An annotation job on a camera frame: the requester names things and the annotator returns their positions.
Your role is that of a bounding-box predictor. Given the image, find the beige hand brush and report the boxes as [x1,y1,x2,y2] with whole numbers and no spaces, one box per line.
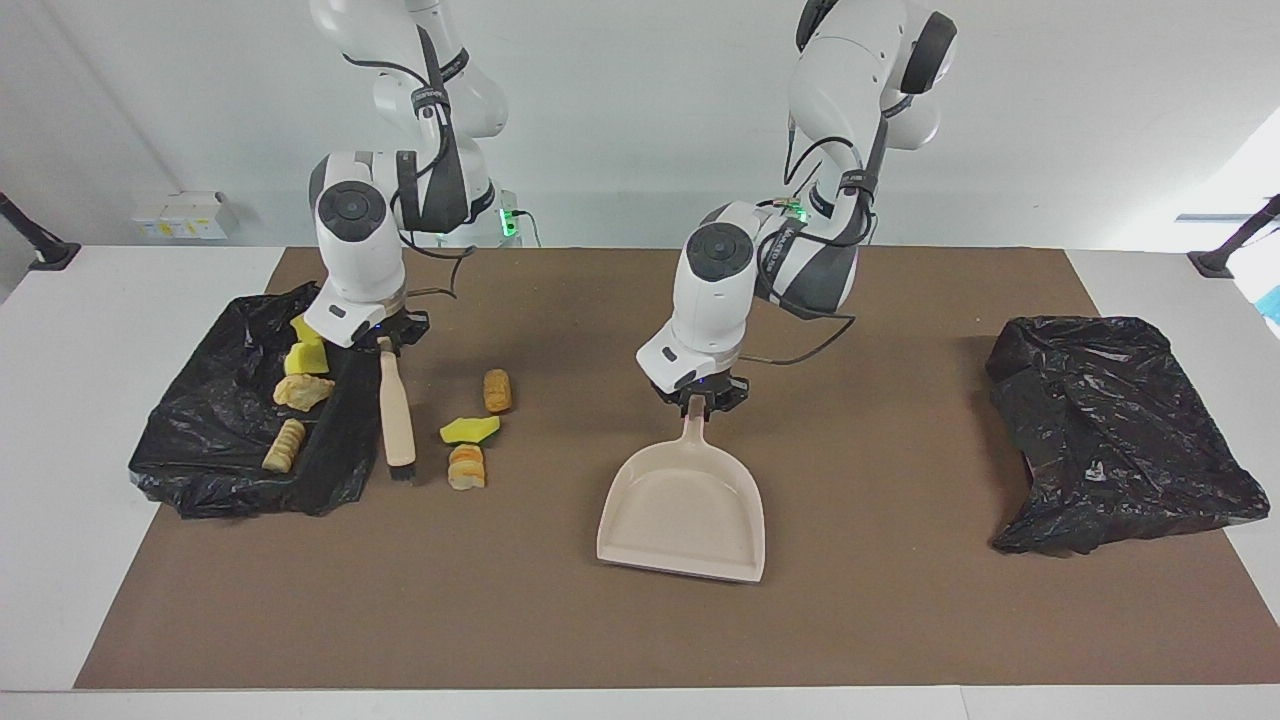
[378,337,417,486]

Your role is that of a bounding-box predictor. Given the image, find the pale bread chunk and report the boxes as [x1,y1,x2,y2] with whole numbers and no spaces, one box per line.
[273,374,336,413]

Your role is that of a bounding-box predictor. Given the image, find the beige plastic dustpan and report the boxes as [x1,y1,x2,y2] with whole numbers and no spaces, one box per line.
[596,395,767,584]

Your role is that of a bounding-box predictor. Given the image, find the long striped croissant piece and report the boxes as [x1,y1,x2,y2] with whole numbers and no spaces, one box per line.
[262,418,307,474]

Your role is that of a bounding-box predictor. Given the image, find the boxy black bag bin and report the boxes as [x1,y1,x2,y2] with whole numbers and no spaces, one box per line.
[128,281,389,519]

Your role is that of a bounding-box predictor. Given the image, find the crumpled black bag bin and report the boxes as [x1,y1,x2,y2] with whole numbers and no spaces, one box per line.
[985,315,1271,556]

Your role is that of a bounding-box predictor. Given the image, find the brown table mat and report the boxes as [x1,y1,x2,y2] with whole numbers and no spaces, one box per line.
[75,247,1280,689]

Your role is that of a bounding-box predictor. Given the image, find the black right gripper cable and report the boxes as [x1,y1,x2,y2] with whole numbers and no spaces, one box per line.
[400,225,477,301]

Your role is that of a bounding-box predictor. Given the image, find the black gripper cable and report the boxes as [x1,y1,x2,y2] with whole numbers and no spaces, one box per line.
[400,225,477,301]
[742,110,883,367]

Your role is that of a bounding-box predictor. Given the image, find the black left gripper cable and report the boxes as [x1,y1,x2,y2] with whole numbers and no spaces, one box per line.
[742,110,883,367]

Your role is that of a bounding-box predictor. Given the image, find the white wall socket box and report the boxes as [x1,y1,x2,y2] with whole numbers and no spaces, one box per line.
[132,192,241,241]

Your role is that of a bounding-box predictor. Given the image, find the black camera stand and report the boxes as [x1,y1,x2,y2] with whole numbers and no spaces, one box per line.
[0,190,81,271]
[1188,195,1280,279]

